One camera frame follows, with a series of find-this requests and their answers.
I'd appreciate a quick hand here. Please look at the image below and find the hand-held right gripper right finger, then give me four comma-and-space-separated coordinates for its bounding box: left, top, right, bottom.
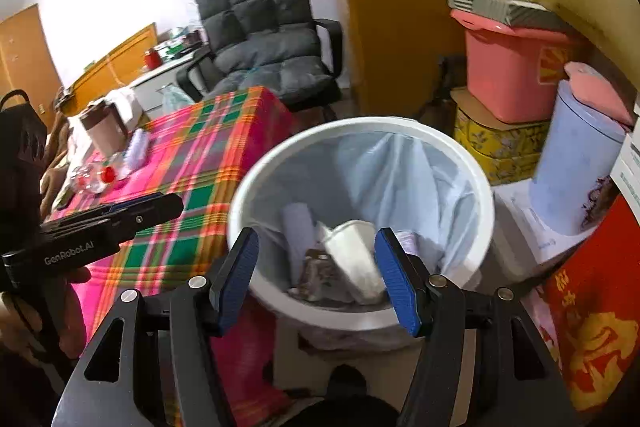
374, 227, 583, 427

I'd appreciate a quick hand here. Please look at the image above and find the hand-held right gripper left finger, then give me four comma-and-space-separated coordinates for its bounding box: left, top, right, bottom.
52, 227, 261, 427

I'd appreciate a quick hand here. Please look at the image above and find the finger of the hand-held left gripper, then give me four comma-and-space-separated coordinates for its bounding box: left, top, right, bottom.
40, 195, 186, 253
97, 193, 167, 214

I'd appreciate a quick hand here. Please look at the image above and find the white trash bin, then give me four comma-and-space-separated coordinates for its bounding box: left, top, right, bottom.
227, 116, 496, 353

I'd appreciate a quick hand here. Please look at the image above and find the white patterned paper bag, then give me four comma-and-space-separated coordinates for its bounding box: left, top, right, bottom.
290, 247, 361, 305

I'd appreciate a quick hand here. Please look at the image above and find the purple white carton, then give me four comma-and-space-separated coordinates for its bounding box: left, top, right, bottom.
282, 203, 317, 288

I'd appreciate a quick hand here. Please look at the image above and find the person's left hand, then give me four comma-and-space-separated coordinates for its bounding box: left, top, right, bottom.
0, 267, 93, 365

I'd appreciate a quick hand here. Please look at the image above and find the clear plastic bottle red label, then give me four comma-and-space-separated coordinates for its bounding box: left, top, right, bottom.
67, 152, 131, 195

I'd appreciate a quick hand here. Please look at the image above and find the beige tumbler with brown lid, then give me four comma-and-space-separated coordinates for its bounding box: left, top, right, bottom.
79, 99, 128, 158

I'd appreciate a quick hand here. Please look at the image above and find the pink green plaid tablecloth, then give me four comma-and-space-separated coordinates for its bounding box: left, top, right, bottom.
47, 86, 301, 427

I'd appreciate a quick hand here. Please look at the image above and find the pale plastic bin liner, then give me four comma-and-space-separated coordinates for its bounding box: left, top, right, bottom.
240, 129, 483, 303

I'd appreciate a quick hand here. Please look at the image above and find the wooden door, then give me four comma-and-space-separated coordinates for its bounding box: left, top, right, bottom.
0, 4, 63, 128

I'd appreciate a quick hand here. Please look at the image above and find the translucent plastic bag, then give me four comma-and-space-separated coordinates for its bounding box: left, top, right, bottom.
160, 84, 196, 112

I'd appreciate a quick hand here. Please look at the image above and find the white nightstand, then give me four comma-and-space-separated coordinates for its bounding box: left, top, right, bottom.
132, 49, 201, 112

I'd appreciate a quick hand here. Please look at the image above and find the wooden bed headboard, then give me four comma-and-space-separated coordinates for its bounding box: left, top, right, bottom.
65, 23, 158, 108

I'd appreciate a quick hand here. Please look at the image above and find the yellow floral tin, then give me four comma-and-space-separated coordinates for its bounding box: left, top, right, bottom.
451, 88, 551, 158
470, 147, 543, 188

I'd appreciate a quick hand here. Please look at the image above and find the red paper bag gold print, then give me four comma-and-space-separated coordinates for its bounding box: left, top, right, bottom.
542, 194, 640, 413

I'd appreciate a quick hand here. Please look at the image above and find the lavender bucket with pink lid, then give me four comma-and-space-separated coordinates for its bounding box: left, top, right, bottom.
530, 62, 636, 238

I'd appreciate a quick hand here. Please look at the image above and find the pink storage box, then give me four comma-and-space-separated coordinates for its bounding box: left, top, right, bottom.
450, 9, 593, 125

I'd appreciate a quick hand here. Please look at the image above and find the grey cushioned chair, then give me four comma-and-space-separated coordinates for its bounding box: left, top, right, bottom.
175, 0, 346, 112

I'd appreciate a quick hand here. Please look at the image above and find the yellow wooden wardrobe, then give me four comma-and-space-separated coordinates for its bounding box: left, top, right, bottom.
325, 0, 556, 118

